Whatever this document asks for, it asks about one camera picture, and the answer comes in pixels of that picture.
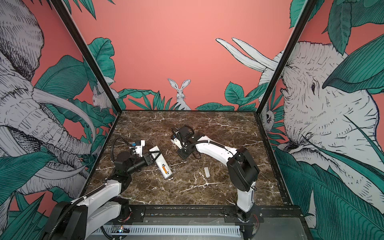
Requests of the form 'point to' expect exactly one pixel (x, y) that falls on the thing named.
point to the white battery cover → (207, 172)
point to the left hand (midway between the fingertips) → (160, 151)
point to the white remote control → (161, 163)
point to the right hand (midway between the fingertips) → (179, 152)
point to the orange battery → (164, 169)
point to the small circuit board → (122, 229)
